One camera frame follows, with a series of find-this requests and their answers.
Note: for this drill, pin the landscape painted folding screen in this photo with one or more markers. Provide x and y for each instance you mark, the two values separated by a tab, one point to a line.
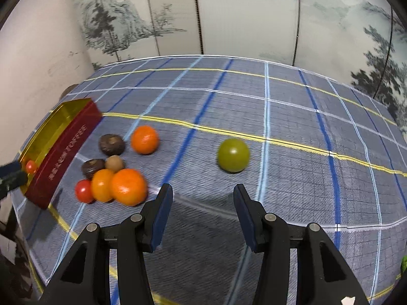
241	16

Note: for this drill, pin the small tan round fruit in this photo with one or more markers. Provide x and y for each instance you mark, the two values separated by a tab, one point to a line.
114	163

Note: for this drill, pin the small red cherry tomato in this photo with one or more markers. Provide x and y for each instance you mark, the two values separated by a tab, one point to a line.
31	166

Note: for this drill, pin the large orange tangerine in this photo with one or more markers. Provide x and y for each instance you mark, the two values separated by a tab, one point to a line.
128	186

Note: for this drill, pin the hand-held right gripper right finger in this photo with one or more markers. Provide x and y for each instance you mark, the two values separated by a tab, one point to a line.
247	222

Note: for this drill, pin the blue plaid tablecloth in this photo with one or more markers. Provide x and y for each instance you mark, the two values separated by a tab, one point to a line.
286	181

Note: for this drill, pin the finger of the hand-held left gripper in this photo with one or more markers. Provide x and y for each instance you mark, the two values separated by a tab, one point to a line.
11	174

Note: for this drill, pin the small orange tangerine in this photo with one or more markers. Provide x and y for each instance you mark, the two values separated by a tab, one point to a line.
144	139

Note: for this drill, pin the round dark brown fruit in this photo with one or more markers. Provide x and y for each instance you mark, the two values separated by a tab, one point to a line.
111	144

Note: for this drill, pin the green round fruit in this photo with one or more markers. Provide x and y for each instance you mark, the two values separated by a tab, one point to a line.
233	155

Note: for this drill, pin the smooth yellow-orange orange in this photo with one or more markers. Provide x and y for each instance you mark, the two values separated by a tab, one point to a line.
101	186

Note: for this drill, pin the green object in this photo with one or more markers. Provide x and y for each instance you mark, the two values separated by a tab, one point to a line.
404	263

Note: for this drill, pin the flat dark brown fruit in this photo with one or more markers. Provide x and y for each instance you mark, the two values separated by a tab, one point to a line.
92	167

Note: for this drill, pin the red and gold tin box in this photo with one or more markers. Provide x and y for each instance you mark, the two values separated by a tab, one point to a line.
60	162

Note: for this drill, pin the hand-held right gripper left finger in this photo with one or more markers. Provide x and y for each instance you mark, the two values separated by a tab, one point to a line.
159	222

